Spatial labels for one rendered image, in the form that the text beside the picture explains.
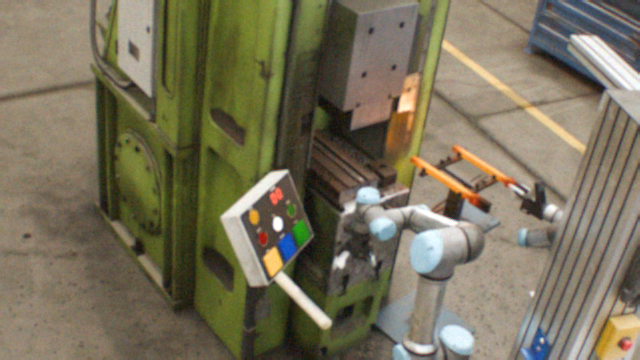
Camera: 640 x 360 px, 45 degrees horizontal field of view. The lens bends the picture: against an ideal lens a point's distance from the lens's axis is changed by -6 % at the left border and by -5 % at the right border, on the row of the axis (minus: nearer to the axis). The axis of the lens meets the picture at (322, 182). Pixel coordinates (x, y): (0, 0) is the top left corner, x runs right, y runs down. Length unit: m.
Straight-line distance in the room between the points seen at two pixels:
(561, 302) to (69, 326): 2.49
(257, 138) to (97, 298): 1.47
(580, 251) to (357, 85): 1.18
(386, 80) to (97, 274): 1.94
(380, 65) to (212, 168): 0.92
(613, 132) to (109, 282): 2.88
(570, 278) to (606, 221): 0.25
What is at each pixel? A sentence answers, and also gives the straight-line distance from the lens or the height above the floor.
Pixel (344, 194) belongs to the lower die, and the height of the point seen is 0.96.
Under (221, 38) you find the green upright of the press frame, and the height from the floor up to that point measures 1.48.
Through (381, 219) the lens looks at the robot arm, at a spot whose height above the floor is 1.27.
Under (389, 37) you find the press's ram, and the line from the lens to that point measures 3.03.
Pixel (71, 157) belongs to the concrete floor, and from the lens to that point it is 5.18.
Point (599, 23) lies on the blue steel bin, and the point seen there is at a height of 0.58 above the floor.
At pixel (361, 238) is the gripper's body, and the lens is 2.83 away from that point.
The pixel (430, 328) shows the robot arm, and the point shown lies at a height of 1.15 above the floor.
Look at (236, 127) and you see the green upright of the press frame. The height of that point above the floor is 1.14.
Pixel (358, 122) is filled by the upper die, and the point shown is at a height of 1.30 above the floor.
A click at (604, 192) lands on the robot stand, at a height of 1.80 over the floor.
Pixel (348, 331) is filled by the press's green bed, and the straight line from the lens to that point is 3.88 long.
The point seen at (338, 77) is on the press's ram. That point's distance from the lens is 3.03.
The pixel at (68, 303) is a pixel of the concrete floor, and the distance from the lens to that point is 4.17.
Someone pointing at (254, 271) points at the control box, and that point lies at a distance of 2.84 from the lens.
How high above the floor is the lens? 2.88
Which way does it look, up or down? 35 degrees down
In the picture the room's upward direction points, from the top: 8 degrees clockwise
